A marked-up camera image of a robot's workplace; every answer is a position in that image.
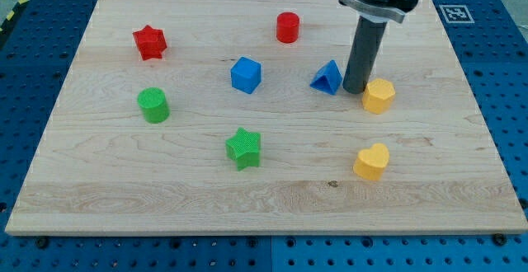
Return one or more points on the white fiducial marker tag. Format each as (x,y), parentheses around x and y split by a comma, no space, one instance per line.
(456,14)

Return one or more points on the yellow heart block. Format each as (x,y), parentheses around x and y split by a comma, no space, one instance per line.
(371,162)

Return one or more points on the yellow hexagon block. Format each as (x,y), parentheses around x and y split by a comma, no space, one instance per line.
(378,96)

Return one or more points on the green star block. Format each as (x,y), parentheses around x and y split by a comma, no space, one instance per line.
(244,148)

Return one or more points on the light wooden board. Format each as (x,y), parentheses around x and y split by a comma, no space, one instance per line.
(101,169)

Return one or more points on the red cylinder block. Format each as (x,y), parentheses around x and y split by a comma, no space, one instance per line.
(287,27)

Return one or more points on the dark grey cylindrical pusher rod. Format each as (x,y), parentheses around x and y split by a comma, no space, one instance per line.
(366,43)

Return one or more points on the green cylinder block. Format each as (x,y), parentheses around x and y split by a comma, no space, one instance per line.
(153,104)

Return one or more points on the red star block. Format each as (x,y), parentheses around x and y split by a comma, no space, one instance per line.
(150,42)

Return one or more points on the blue triangle block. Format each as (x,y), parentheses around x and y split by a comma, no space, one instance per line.
(328,78)

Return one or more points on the blue cube block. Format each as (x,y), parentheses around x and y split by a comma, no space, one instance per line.
(246,75)

